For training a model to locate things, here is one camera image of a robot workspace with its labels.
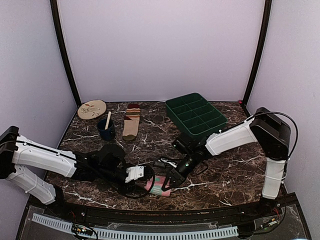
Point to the pink patterned sock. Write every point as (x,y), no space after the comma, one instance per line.
(157,186)

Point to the wooden stick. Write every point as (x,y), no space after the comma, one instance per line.
(108,120)

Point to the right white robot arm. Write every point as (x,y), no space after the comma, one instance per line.
(264,127)

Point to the green compartment tray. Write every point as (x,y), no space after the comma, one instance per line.
(193,115)

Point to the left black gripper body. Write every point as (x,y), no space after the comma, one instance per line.
(126,189)

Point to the black front rail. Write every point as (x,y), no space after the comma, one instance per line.
(240,214)

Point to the white slotted cable duct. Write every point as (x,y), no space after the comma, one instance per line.
(119,231)

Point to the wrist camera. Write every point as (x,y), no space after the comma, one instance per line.
(111,155)
(185,144)

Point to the left black frame post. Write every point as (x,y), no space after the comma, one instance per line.
(63,51)

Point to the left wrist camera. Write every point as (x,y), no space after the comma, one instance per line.
(111,155)

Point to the round beige embroidered coaster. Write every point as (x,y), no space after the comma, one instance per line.
(91,109)

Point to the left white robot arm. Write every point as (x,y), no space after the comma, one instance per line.
(17,153)

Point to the black frame post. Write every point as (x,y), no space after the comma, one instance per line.
(63,51)
(259,50)

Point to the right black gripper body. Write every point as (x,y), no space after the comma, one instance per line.
(182,176)

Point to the right black frame post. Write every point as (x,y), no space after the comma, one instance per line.
(259,50)

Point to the dark blue mug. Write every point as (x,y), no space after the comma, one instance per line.
(108,133)

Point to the beige striped sock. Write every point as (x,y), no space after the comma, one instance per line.
(131,122)

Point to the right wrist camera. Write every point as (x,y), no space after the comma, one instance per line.
(185,144)

